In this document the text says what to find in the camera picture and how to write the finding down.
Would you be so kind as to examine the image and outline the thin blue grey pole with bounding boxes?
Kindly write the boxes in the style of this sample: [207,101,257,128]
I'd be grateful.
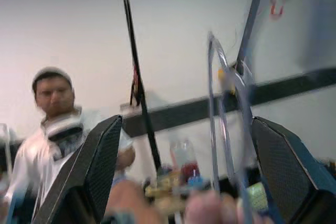
[235,0,266,72]

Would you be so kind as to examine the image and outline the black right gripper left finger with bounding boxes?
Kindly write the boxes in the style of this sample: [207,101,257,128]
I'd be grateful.
[30,115,124,224]

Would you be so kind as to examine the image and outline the red wall sign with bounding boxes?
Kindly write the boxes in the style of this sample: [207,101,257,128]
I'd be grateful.
[270,0,286,22]

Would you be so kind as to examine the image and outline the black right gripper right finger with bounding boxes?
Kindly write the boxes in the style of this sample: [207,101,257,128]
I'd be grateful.
[250,115,336,224]

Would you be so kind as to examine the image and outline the person in blue shorts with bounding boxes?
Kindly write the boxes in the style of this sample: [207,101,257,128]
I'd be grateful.
[0,66,137,224]

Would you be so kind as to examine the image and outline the thin black pole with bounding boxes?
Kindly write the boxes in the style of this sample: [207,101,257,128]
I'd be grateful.
[121,0,163,172]

